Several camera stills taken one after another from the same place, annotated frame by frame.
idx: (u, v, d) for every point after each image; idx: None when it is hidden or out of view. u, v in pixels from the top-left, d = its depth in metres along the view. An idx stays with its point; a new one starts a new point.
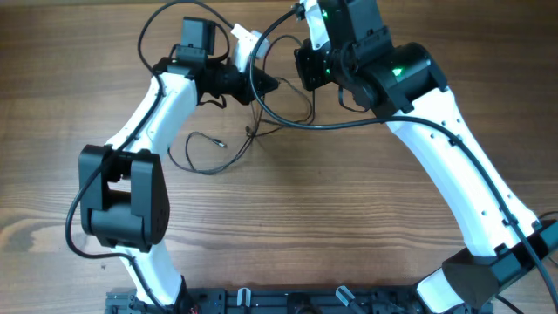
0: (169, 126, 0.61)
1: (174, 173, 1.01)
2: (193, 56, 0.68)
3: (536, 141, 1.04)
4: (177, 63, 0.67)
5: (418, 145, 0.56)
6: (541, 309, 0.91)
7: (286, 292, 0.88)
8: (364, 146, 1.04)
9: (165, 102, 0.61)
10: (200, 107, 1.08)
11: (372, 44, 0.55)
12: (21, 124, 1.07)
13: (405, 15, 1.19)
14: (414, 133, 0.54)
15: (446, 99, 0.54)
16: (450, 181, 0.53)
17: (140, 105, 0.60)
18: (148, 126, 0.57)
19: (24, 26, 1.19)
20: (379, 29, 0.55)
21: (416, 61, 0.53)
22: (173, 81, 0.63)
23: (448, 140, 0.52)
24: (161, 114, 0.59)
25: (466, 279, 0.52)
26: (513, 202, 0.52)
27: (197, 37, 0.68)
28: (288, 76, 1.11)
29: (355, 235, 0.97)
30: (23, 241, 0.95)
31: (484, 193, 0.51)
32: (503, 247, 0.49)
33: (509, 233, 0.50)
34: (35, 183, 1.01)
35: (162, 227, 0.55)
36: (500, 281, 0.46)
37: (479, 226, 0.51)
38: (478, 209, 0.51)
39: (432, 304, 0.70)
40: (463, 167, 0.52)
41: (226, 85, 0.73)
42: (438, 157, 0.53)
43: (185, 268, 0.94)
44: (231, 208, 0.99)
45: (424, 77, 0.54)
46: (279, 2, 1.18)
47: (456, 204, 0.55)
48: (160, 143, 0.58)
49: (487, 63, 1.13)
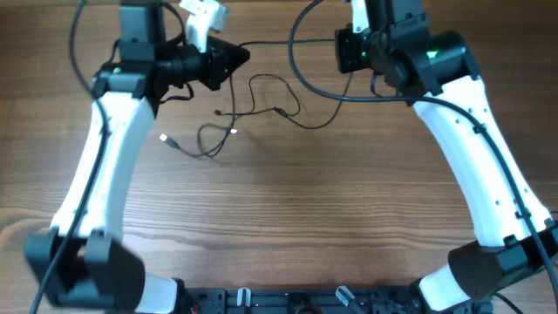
0: (125, 169, 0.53)
1: (174, 173, 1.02)
2: (139, 52, 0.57)
3: (537, 141, 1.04)
4: (122, 68, 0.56)
5: (441, 130, 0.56)
6: (542, 309, 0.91)
7: (286, 292, 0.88)
8: (364, 146, 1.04)
9: (112, 142, 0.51)
10: (199, 107, 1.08)
11: (410, 27, 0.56)
12: (22, 124, 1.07)
13: None
14: (439, 116, 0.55)
15: (477, 88, 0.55)
16: (467, 168, 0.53)
17: (85, 153, 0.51)
18: (96, 189, 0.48)
19: (25, 26, 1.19)
20: (418, 15, 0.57)
21: (452, 48, 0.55)
22: (116, 108, 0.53)
23: (472, 128, 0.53)
24: (110, 164, 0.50)
25: (473, 272, 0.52)
26: (529, 197, 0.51)
27: (139, 30, 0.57)
28: (288, 76, 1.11)
29: (355, 235, 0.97)
30: (23, 241, 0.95)
31: (501, 181, 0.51)
32: (512, 239, 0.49)
33: (520, 227, 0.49)
34: (35, 184, 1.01)
35: (135, 285, 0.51)
36: (504, 271, 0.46)
37: (493, 215, 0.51)
38: (493, 197, 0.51)
39: (433, 302, 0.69)
40: (483, 155, 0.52)
41: (188, 71, 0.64)
42: (458, 142, 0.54)
43: (185, 269, 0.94)
44: (231, 207, 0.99)
45: (456, 64, 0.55)
46: (279, 3, 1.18)
47: (470, 193, 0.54)
48: (117, 197, 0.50)
49: (486, 64, 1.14)
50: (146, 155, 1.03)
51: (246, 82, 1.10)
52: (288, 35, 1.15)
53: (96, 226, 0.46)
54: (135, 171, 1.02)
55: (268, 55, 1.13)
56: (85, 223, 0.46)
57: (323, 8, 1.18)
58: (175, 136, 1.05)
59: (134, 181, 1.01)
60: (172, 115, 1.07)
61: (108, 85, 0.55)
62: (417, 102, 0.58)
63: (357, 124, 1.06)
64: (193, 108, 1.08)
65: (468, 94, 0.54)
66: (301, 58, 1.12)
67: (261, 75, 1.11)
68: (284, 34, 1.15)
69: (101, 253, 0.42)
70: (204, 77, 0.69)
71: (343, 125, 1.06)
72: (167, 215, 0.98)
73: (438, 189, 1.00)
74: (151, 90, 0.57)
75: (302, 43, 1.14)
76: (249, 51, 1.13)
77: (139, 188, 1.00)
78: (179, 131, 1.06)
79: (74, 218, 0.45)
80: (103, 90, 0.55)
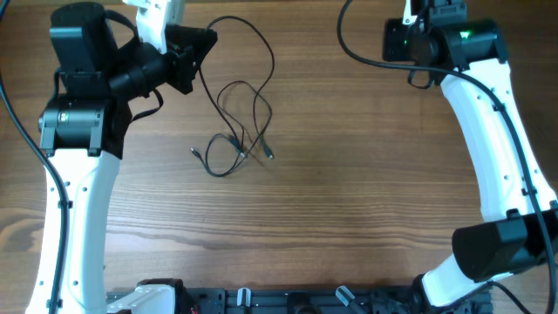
0: (97, 234, 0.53)
1: (174, 173, 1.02)
2: (90, 85, 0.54)
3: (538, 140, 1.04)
4: (72, 105, 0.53)
5: (461, 105, 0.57)
6: (542, 309, 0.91)
7: (286, 292, 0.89)
8: (364, 146, 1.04)
9: (73, 215, 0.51)
10: (199, 106, 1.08)
11: (449, 13, 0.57)
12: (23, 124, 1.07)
13: None
14: (460, 91, 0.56)
15: (503, 71, 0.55)
16: (480, 143, 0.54)
17: (49, 228, 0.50)
18: (68, 273, 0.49)
19: (24, 26, 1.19)
20: (458, 2, 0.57)
21: (485, 31, 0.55)
22: (73, 167, 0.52)
23: (491, 107, 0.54)
24: (77, 237, 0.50)
25: (474, 248, 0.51)
26: (539, 178, 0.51)
27: (81, 58, 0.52)
28: (289, 76, 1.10)
29: (355, 235, 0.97)
30: (23, 241, 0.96)
31: (513, 158, 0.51)
32: (512, 214, 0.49)
33: (525, 202, 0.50)
34: (34, 184, 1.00)
35: None
36: (501, 242, 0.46)
37: (500, 188, 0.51)
38: (501, 172, 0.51)
39: (435, 297, 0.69)
40: (499, 132, 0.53)
41: (147, 81, 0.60)
42: (476, 119, 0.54)
43: (185, 269, 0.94)
44: (231, 207, 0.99)
45: (486, 47, 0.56)
46: (279, 2, 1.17)
47: (480, 167, 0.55)
48: (91, 273, 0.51)
49: None
50: (146, 155, 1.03)
51: (246, 81, 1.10)
52: (288, 35, 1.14)
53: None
54: (136, 171, 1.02)
55: (268, 54, 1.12)
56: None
57: (323, 7, 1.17)
58: (175, 135, 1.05)
59: (135, 181, 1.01)
60: (171, 114, 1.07)
61: (57, 135, 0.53)
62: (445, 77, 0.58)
63: (357, 124, 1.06)
64: (193, 108, 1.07)
65: (493, 75, 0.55)
66: (301, 58, 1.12)
67: (261, 75, 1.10)
68: (284, 34, 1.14)
69: None
70: (171, 78, 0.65)
71: (343, 125, 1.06)
72: (168, 215, 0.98)
73: (438, 189, 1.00)
74: (109, 132, 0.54)
75: (302, 42, 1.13)
76: (249, 51, 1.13)
77: (139, 188, 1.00)
78: (179, 130, 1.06)
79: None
80: (52, 146, 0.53)
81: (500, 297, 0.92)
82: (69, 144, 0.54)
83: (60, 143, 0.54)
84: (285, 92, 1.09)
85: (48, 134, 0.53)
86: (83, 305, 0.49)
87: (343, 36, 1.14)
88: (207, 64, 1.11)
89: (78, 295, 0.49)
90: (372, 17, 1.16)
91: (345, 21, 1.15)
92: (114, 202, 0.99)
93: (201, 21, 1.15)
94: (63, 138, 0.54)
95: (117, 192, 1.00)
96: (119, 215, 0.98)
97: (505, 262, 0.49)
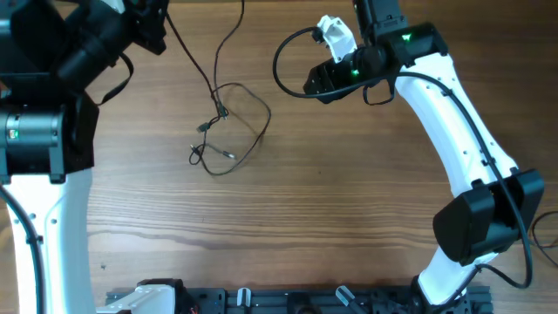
0: (75, 261, 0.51)
1: (174, 173, 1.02)
2: (40, 90, 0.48)
3: (537, 141, 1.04)
4: (24, 118, 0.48)
5: (415, 100, 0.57)
6: (542, 309, 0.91)
7: (285, 292, 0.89)
8: (364, 146, 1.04)
9: (45, 250, 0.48)
10: (199, 106, 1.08)
11: (390, 27, 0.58)
12: None
13: (408, 10, 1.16)
14: (411, 86, 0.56)
15: (444, 63, 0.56)
16: (438, 126, 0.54)
17: (21, 263, 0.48)
18: (50, 306, 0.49)
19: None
20: (398, 16, 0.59)
21: (425, 34, 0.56)
22: (37, 198, 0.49)
23: (441, 91, 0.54)
24: (54, 272, 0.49)
25: (451, 231, 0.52)
26: (496, 149, 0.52)
27: (17, 62, 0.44)
28: (289, 77, 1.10)
29: (355, 235, 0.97)
30: None
31: (467, 135, 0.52)
32: (478, 183, 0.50)
33: (486, 172, 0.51)
34: None
35: None
36: (472, 213, 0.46)
37: (462, 163, 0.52)
38: (460, 148, 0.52)
39: (433, 297, 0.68)
40: (452, 115, 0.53)
41: (112, 52, 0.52)
42: (431, 109, 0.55)
43: (185, 269, 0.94)
44: (231, 208, 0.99)
45: (427, 48, 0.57)
46: (279, 2, 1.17)
47: (442, 149, 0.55)
48: (74, 301, 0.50)
49: (490, 62, 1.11)
50: (146, 155, 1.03)
51: (246, 82, 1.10)
52: (288, 36, 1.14)
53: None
54: (136, 171, 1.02)
55: (268, 55, 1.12)
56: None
57: (323, 7, 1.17)
58: (175, 135, 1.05)
59: (134, 181, 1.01)
60: (172, 115, 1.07)
61: (9, 154, 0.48)
62: (398, 80, 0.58)
63: (357, 123, 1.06)
64: (193, 108, 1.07)
65: (438, 67, 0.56)
66: (302, 58, 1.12)
67: (261, 75, 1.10)
68: (284, 34, 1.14)
69: None
70: (136, 37, 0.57)
71: (343, 125, 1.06)
72: (167, 215, 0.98)
73: (438, 189, 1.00)
74: (71, 145, 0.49)
75: (302, 42, 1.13)
76: (249, 51, 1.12)
77: (139, 188, 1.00)
78: (179, 130, 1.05)
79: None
80: (6, 171, 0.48)
81: (500, 297, 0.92)
82: (23, 163, 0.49)
83: (12, 162, 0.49)
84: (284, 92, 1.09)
85: None
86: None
87: None
88: (207, 64, 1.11)
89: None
90: None
91: (345, 21, 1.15)
92: (114, 202, 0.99)
93: (201, 22, 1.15)
94: (16, 156, 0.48)
95: (117, 192, 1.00)
96: (119, 215, 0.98)
97: (481, 236, 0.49)
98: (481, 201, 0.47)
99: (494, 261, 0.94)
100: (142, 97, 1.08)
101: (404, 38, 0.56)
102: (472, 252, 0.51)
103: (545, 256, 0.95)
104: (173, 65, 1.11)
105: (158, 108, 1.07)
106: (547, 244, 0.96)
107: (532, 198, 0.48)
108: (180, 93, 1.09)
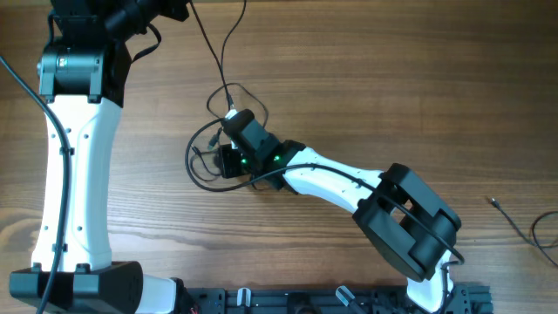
0: (98, 182, 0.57)
1: (174, 173, 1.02)
2: (86, 30, 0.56)
3: (537, 140, 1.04)
4: (73, 51, 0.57)
5: (304, 186, 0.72)
6: (542, 309, 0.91)
7: (286, 292, 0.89)
8: (364, 146, 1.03)
9: (75, 161, 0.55)
10: (199, 107, 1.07)
11: (268, 148, 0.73)
12: (18, 123, 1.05)
13: (408, 12, 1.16)
14: (296, 180, 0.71)
15: (306, 153, 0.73)
16: (323, 191, 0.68)
17: (54, 174, 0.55)
18: (74, 221, 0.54)
19: (18, 22, 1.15)
20: (267, 137, 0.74)
21: (288, 147, 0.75)
22: (73, 114, 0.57)
23: (308, 167, 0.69)
24: (80, 182, 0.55)
25: (383, 248, 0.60)
26: (362, 174, 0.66)
27: (74, 4, 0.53)
28: (288, 76, 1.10)
29: (355, 235, 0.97)
30: (23, 240, 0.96)
31: (339, 181, 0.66)
32: (362, 200, 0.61)
33: (364, 191, 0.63)
34: (35, 184, 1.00)
35: (135, 296, 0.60)
36: (367, 226, 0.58)
37: (348, 201, 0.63)
38: (339, 190, 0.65)
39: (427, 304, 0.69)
40: (325, 179, 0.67)
41: (143, 19, 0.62)
42: (314, 184, 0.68)
43: (185, 268, 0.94)
44: (231, 207, 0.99)
45: (296, 152, 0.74)
46: (279, 2, 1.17)
47: (341, 203, 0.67)
48: (94, 219, 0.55)
49: (489, 63, 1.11)
50: (147, 155, 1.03)
51: (247, 81, 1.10)
52: (288, 35, 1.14)
53: (80, 261, 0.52)
54: (136, 171, 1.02)
55: (268, 55, 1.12)
56: (68, 258, 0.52)
57: (323, 7, 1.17)
58: (175, 135, 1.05)
59: (135, 181, 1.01)
60: (172, 115, 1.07)
61: (56, 79, 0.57)
62: (288, 179, 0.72)
63: (357, 124, 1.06)
64: (193, 108, 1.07)
65: (303, 157, 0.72)
66: (301, 58, 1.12)
67: (261, 75, 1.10)
68: (284, 34, 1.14)
69: (90, 283, 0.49)
70: (164, 9, 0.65)
71: (343, 125, 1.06)
72: (167, 215, 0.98)
73: (440, 189, 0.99)
74: (108, 78, 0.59)
75: (302, 42, 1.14)
76: (249, 51, 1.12)
77: (139, 188, 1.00)
78: (179, 131, 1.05)
79: (56, 257, 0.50)
80: (51, 92, 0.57)
81: (500, 297, 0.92)
82: (67, 89, 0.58)
83: (57, 87, 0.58)
84: (284, 92, 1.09)
85: (49, 80, 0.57)
86: (87, 249, 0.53)
87: (343, 37, 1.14)
88: (207, 64, 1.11)
89: (83, 240, 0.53)
90: (372, 17, 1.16)
91: (345, 22, 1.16)
92: (115, 202, 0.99)
93: (201, 22, 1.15)
94: (61, 82, 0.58)
95: (117, 192, 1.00)
96: (119, 215, 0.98)
97: (404, 242, 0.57)
98: (370, 215, 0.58)
99: (493, 262, 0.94)
100: (142, 97, 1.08)
101: (275, 160, 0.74)
102: (415, 259, 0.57)
103: (544, 256, 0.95)
104: (173, 65, 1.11)
105: (159, 109, 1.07)
106: (547, 244, 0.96)
107: (409, 184, 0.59)
108: (180, 93, 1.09)
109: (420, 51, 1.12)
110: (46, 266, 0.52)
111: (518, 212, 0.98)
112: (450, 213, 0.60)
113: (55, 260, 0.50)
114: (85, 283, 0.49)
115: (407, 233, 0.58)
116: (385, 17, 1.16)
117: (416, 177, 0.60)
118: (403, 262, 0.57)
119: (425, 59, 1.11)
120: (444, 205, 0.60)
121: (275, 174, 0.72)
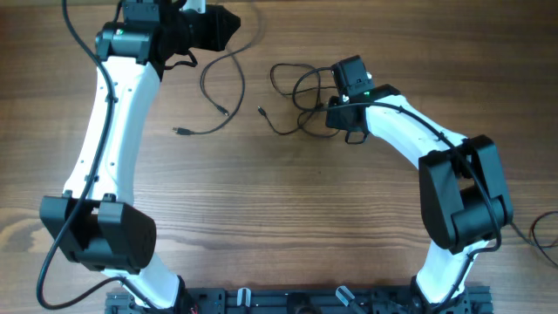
0: (134, 139, 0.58)
1: (174, 173, 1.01)
2: (146, 16, 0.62)
3: (538, 140, 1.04)
4: (128, 26, 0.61)
5: (383, 127, 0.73)
6: (542, 309, 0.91)
7: (286, 292, 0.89)
8: (364, 147, 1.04)
9: (119, 111, 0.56)
10: (199, 107, 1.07)
11: (360, 88, 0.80)
12: (20, 125, 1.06)
13: (407, 12, 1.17)
14: (377, 118, 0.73)
15: (398, 99, 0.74)
16: (398, 136, 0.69)
17: (96, 118, 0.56)
18: (107, 157, 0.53)
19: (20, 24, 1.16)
20: (365, 79, 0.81)
21: (381, 90, 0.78)
22: (123, 71, 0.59)
23: (393, 110, 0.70)
24: (120, 129, 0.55)
25: (427, 197, 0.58)
26: (446, 133, 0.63)
27: None
28: (279, 69, 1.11)
29: (355, 235, 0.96)
30: (23, 241, 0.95)
31: (418, 128, 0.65)
32: (434, 151, 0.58)
33: (439, 146, 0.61)
34: (35, 184, 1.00)
35: (148, 252, 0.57)
36: (428, 169, 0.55)
37: (420, 148, 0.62)
38: (416, 136, 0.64)
39: (431, 295, 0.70)
40: (406, 122, 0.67)
41: (188, 36, 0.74)
42: (392, 125, 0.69)
43: (185, 268, 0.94)
44: (231, 207, 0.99)
45: (385, 96, 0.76)
46: (279, 3, 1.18)
47: (412, 153, 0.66)
48: (125, 165, 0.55)
49: (489, 63, 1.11)
50: (147, 154, 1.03)
51: (246, 81, 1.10)
52: (288, 35, 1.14)
53: (108, 191, 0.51)
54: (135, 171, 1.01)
55: (268, 55, 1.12)
56: (98, 188, 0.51)
57: (323, 7, 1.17)
58: (175, 136, 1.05)
59: (135, 181, 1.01)
60: (172, 115, 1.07)
61: (111, 44, 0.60)
62: (370, 115, 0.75)
63: None
64: (193, 108, 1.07)
65: (394, 101, 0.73)
66: (301, 58, 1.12)
67: (261, 75, 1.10)
68: (284, 35, 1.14)
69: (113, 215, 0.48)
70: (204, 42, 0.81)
71: None
72: (168, 215, 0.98)
73: None
74: (156, 50, 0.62)
75: (302, 42, 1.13)
76: (249, 51, 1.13)
77: (139, 188, 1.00)
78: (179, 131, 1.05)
79: (88, 184, 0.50)
80: (105, 52, 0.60)
81: (500, 297, 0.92)
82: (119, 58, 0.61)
83: (111, 52, 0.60)
84: (273, 82, 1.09)
85: (104, 44, 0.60)
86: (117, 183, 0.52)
87: (343, 36, 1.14)
88: (207, 64, 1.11)
89: (114, 174, 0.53)
90: (371, 18, 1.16)
91: (345, 22, 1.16)
92: None
93: None
94: (114, 49, 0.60)
95: None
96: None
97: (453, 203, 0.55)
98: (438, 162, 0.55)
99: (493, 262, 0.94)
100: None
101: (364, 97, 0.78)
102: (454, 223, 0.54)
103: (544, 256, 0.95)
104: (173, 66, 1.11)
105: (159, 109, 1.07)
106: (547, 244, 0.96)
107: (486, 154, 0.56)
108: (180, 93, 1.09)
109: (420, 51, 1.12)
110: (77, 193, 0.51)
111: (517, 212, 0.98)
112: (508, 205, 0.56)
113: (86, 186, 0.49)
114: (109, 211, 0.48)
115: (460, 200, 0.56)
116: (384, 17, 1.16)
117: (498, 158, 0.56)
118: (442, 221, 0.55)
119: (426, 58, 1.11)
120: (506, 194, 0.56)
121: (356, 106, 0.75)
